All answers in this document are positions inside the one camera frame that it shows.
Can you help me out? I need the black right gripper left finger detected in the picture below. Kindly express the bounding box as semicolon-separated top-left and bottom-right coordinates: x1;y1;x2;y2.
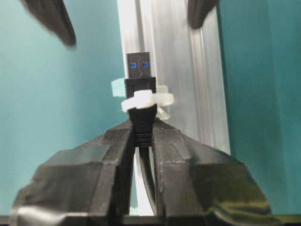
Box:
10;121;135;226

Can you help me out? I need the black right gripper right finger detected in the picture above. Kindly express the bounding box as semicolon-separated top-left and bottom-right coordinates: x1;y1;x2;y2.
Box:
152;120;281;226

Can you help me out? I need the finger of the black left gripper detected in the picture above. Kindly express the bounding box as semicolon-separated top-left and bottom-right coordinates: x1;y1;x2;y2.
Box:
21;0;76;47
187;0;218;29

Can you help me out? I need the black USB cable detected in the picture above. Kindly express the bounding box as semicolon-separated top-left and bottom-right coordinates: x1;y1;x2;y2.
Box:
124;50;158;216

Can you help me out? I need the blue tape piece middle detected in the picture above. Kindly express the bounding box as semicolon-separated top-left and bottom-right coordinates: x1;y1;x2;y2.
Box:
111;78;126;97

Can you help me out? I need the silver aluminium extrusion rail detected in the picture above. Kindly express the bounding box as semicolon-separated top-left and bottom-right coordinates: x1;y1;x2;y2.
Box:
116;0;232;216

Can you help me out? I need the white ring middle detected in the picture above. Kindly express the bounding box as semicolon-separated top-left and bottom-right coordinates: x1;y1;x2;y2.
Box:
119;85;175;120

